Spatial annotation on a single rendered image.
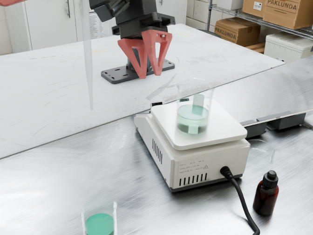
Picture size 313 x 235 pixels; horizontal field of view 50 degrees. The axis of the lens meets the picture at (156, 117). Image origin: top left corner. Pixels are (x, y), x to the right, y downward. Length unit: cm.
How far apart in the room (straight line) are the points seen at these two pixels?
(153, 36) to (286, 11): 226
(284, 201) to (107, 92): 46
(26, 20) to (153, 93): 215
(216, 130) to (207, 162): 5
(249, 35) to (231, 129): 273
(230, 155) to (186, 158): 7
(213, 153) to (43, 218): 25
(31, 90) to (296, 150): 59
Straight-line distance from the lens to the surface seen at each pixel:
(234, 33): 314
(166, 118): 53
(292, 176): 61
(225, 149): 52
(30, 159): 61
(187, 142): 48
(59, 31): 298
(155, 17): 58
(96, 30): 312
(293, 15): 276
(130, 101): 76
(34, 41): 292
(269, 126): 72
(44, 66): 97
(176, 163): 48
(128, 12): 61
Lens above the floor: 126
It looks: 31 degrees down
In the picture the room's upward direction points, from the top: 2 degrees clockwise
